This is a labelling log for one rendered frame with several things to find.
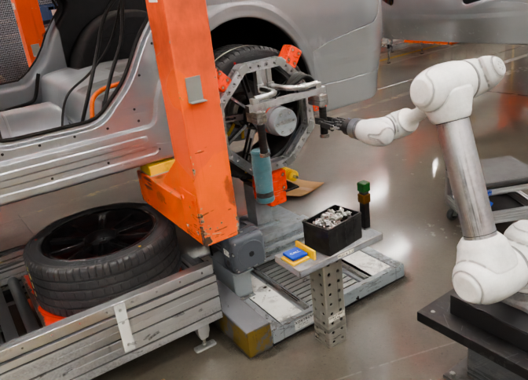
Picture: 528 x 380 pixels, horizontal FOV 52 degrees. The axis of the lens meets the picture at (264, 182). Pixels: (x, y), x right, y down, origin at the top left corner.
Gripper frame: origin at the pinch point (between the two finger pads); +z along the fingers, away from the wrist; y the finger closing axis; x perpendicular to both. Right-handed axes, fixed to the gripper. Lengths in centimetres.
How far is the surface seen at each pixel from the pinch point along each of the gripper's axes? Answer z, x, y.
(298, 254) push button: -40, -35, -49
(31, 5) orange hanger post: 258, 64, -65
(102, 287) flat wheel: 5, -43, -113
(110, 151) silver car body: 35, 2, -90
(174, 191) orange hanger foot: 11, -15, -74
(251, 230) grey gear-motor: 3, -42, -44
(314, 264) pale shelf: -47, -38, -46
